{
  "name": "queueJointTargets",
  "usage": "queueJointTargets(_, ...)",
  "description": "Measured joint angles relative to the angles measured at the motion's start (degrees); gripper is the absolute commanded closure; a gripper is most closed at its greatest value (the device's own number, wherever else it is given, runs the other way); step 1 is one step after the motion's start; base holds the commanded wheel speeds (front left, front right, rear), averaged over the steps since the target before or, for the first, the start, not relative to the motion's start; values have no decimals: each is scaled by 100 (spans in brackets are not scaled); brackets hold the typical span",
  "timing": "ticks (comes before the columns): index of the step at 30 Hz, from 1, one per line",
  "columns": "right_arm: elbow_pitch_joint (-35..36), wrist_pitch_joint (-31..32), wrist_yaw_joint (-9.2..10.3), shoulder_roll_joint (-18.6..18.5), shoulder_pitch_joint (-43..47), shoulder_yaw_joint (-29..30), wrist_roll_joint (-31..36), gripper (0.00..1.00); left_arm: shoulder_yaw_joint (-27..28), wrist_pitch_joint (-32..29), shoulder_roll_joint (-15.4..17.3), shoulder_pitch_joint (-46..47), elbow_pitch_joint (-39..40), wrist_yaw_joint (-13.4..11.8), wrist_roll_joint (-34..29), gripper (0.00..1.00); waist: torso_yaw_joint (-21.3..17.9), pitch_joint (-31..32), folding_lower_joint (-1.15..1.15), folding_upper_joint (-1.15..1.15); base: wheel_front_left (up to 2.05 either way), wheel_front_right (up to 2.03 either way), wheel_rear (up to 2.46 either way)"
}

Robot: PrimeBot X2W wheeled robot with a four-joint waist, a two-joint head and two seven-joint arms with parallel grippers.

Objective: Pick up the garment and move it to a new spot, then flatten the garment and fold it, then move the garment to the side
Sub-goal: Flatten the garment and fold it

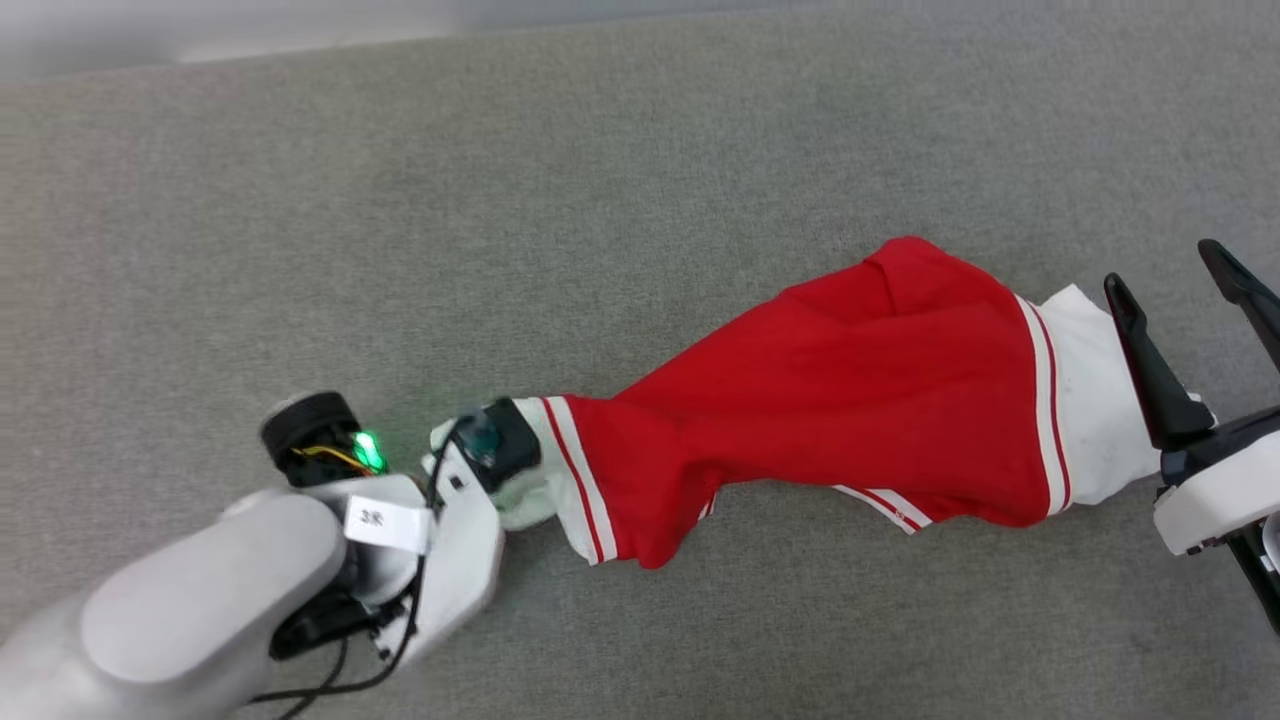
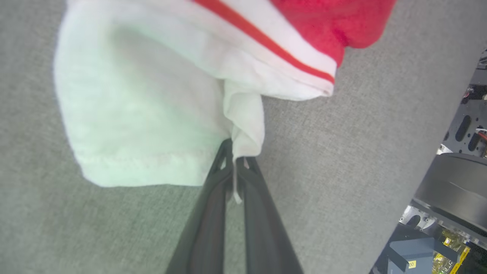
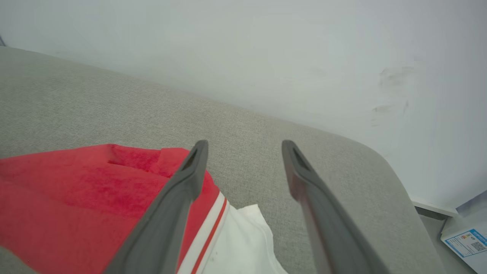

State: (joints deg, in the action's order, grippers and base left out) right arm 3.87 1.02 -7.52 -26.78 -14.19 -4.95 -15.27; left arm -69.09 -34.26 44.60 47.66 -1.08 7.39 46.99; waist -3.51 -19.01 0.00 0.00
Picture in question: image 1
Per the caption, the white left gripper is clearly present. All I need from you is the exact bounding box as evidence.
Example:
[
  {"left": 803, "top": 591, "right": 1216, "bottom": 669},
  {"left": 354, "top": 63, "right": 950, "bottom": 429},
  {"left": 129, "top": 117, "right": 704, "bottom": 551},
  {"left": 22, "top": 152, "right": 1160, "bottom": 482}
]
[{"left": 385, "top": 445, "right": 507, "bottom": 663}]

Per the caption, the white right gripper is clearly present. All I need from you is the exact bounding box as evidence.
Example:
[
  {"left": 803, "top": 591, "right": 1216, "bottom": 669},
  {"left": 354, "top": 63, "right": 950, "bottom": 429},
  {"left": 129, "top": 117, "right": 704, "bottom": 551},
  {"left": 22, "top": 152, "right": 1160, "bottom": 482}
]
[{"left": 1104, "top": 239, "right": 1280, "bottom": 637}]

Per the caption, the red and white shirt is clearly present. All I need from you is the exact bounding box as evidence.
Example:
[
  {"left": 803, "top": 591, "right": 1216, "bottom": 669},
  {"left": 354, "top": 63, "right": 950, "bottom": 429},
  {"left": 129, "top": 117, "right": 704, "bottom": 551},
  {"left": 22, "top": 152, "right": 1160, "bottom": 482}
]
[{"left": 420, "top": 236, "right": 1218, "bottom": 570}]

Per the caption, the white paper label tag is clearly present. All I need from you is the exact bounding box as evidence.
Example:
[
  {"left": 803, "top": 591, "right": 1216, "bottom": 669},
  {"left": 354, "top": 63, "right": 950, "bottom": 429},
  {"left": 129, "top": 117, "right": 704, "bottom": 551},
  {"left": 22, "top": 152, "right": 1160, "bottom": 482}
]
[{"left": 344, "top": 496, "right": 437, "bottom": 555}]

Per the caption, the grey fabric sofa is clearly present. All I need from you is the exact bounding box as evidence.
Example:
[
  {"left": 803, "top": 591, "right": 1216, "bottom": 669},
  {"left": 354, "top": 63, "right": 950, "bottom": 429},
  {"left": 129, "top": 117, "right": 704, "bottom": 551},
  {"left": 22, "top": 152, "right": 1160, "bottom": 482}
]
[{"left": 0, "top": 0, "right": 1280, "bottom": 720}]

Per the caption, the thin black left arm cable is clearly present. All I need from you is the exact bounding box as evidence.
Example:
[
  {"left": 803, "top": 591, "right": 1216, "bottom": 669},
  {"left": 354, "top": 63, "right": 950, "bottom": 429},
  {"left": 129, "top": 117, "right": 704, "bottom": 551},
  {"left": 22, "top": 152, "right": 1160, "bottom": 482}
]
[{"left": 248, "top": 420, "right": 476, "bottom": 720}]

